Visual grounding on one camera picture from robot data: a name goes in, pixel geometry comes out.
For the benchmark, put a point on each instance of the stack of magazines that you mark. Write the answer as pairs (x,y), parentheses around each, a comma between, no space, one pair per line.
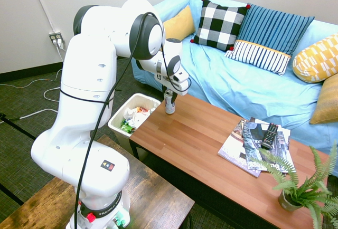
(233,150)

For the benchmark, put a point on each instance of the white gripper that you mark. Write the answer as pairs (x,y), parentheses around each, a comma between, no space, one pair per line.
(182,87)

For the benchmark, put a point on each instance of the silver drink can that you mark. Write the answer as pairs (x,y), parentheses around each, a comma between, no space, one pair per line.
(170,107)

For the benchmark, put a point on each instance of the black remote control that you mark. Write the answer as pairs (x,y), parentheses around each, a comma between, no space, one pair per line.
(270,136)

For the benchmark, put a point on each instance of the orange wrapper trash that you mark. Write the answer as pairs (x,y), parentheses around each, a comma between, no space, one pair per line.
(144,110)

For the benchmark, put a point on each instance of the blue striped pillow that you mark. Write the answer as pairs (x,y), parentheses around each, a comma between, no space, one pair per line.
(266,33)

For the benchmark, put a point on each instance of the plain yellow pillow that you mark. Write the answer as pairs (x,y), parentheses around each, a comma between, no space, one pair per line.
(179,24)

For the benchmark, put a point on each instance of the yellow white patterned bolster pillow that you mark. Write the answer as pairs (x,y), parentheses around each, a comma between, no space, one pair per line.
(317,60)

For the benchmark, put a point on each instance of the reddish wooden coffee table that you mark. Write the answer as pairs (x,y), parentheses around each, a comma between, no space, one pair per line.
(198,147)

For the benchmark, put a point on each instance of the white wall conduit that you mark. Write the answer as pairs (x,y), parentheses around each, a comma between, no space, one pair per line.
(42,4)

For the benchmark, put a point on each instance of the black metal stand leg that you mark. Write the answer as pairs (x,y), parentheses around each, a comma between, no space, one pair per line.
(18,128)
(10,196)

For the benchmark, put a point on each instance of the dark cover magazine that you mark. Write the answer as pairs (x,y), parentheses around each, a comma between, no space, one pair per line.
(256,147)

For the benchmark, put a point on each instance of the rustic dark wooden table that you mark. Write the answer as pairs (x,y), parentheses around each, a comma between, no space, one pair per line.
(158,200)

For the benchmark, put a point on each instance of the crumpled white paper trash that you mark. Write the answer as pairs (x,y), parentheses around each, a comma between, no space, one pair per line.
(137,118)

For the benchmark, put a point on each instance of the light blue covered sofa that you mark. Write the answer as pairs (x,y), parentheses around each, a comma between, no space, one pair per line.
(237,89)

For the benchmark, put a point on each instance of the wall power outlet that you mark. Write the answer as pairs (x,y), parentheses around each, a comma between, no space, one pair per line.
(56,38)

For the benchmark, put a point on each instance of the black white checkered pillow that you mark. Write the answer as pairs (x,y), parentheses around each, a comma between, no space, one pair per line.
(219,24)

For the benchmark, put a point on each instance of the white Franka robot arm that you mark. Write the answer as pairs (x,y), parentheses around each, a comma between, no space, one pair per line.
(87,81)

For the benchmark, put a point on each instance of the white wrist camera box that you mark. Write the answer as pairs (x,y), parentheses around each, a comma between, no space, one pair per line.
(182,76)

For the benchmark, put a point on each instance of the white plastic trash bin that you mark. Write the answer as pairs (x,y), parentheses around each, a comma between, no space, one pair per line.
(124,140)

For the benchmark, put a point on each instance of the green wrapper trash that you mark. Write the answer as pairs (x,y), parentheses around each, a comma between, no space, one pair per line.
(126,128)

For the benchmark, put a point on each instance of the mustard textured pillow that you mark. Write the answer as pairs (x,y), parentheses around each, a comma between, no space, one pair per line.
(327,102)

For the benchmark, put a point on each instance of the potted green fern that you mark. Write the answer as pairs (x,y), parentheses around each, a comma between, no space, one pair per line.
(290,200)

